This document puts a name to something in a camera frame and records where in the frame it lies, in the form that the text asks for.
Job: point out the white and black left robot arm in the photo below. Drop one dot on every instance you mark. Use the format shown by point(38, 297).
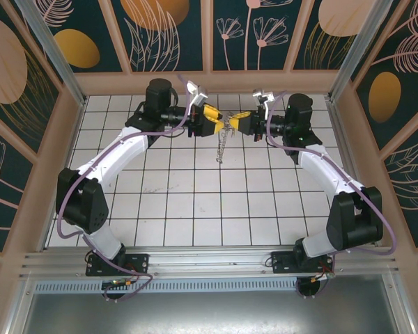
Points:
point(118, 149)

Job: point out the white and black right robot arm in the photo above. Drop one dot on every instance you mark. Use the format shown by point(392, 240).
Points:
point(324, 167)

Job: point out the yellow power connector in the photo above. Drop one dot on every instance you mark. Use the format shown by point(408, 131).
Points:
point(317, 278)

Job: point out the small circuit board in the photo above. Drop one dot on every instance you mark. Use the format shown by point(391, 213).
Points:
point(120, 283)

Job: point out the grey metal sheet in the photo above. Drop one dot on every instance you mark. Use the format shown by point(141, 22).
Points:
point(209, 313)

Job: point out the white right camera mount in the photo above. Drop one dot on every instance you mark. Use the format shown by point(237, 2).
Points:
point(264, 108)

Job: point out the aluminium side rail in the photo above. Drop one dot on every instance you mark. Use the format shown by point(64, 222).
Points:
point(345, 149)

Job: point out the aluminium corner post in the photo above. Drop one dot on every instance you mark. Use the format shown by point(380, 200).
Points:
point(54, 52)
point(356, 52)

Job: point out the long aluminium base rail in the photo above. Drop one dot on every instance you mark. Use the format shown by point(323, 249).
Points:
point(209, 259)

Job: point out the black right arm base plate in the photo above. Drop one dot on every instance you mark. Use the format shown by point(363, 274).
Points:
point(282, 264)

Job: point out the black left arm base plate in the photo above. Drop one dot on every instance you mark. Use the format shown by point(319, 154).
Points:
point(139, 264)

